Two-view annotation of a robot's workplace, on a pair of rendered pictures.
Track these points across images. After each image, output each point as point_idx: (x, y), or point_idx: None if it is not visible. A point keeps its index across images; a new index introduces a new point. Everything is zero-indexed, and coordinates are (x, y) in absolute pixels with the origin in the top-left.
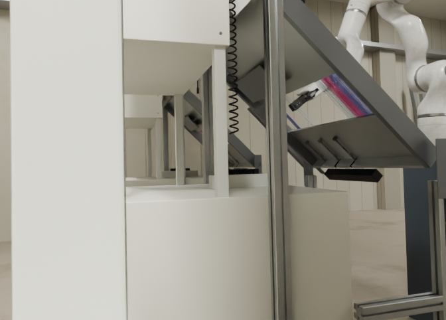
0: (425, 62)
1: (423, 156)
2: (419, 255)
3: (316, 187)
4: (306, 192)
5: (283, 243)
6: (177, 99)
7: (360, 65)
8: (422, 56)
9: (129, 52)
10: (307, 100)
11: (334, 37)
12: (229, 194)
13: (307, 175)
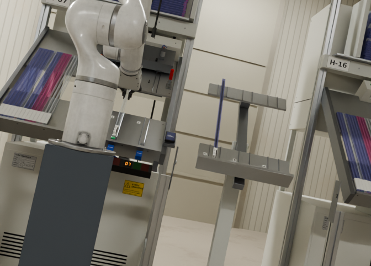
0: (126, 0)
1: None
2: None
3: (158, 189)
4: (17, 142)
5: None
6: (164, 101)
7: (19, 63)
8: None
9: (72, 80)
10: (121, 88)
11: (28, 51)
12: (39, 143)
13: (164, 174)
